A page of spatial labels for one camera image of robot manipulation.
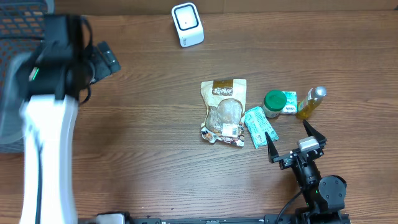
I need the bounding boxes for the brown snack pouch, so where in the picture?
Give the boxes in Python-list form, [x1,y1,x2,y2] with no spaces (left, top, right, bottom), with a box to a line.
[200,79,247,147]

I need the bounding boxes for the teal tissue pack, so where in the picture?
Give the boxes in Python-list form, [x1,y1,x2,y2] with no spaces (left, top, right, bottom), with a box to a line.
[281,91,298,114]

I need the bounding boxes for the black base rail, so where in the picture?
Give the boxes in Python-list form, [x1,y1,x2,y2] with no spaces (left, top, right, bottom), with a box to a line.
[77,211,352,224]

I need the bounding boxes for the green tissue canister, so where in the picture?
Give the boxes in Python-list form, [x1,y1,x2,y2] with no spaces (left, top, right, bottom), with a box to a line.
[262,90,287,118]

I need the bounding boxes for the grey plastic mesh basket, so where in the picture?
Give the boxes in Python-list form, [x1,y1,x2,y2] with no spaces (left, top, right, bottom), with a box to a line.
[1,0,55,153]

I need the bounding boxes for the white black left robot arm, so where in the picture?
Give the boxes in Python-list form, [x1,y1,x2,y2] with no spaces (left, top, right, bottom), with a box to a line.
[14,14,121,223]

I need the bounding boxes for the teal snack packet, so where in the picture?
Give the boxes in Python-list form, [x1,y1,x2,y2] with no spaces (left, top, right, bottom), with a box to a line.
[244,106,279,149]

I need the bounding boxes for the yellow dish soap bottle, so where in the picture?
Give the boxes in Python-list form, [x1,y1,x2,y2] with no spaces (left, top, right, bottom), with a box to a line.
[295,86,327,119]

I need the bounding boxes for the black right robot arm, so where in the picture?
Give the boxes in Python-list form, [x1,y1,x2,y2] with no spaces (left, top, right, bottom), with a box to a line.
[264,120,351,224]

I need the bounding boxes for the white barcode scanner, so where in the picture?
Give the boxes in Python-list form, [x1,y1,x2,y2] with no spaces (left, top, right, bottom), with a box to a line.
[171,2,205,48]

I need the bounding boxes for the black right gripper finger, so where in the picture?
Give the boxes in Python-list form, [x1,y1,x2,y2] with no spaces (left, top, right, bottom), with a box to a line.
[265,132,279,162]
[303,120,325,141]

